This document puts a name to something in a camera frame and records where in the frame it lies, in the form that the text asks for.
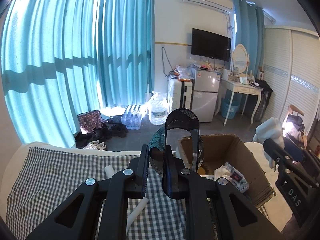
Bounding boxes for white vanity table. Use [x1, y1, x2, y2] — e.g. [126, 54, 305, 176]
[214, 79, 263, 126]

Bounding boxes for navy white wipes pack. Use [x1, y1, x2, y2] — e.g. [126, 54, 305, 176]
[224, 162, 249, 193]

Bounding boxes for white sneakers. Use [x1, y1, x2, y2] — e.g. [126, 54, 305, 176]
[84, 140, 107, 151]

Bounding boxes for oval vanity mirror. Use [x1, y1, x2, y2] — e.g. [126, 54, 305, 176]
[232, 44, 249, 76]

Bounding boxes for cardboard box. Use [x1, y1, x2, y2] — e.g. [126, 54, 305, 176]
[178, 133, 276, 207]

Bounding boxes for black sunglasses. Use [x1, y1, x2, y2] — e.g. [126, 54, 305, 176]
[149, 108, 204, 176]

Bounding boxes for white louvered wardrobe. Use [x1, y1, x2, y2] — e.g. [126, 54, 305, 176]
[263, 27, 319, 127]

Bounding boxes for teal corner curtain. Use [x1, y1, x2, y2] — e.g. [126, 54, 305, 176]
[233, 0, 265, 76]

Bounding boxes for blue laundry basket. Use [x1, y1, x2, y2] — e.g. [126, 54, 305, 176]
[220, 98, 240, 119]

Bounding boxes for white suitcase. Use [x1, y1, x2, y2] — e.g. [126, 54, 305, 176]
[167, 79, 193, 113]

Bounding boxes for black wall television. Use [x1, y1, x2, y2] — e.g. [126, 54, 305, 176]
[191, 28, 232, 62]

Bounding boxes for large water jug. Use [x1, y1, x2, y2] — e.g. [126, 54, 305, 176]
[147, 91, 168, 126]

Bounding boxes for Vinda tissue pack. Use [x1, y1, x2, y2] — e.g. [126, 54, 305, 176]
[214, 165, 234, 181]

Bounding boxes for cream lace sock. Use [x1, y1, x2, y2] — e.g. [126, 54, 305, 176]
[252, 116, 286, 169]

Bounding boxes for white cylindrical bottle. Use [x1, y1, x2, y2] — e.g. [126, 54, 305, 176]
[104, 165, 116, 179]

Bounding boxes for silver mini fridge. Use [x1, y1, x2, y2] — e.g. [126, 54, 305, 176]
[191, 68, 220, 122]

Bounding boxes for purple dotted bag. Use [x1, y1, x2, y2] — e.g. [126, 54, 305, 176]
[77, 110, 102, 134]

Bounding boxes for white plastic tube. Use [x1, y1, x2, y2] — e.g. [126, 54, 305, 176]
[126, 197, 149, 233]

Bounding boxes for wooden chair with clothes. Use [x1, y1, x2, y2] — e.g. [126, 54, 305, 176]
[282, 105, 308, 148]

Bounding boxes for teal window curtain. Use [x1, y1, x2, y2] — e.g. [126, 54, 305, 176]
[1, 0, 155, 147]

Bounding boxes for bottled water pack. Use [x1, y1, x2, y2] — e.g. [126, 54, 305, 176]
[121, 105, 146, 130]

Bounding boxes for black shoes pile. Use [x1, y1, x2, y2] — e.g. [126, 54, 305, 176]
[75, 124, 129, 151]

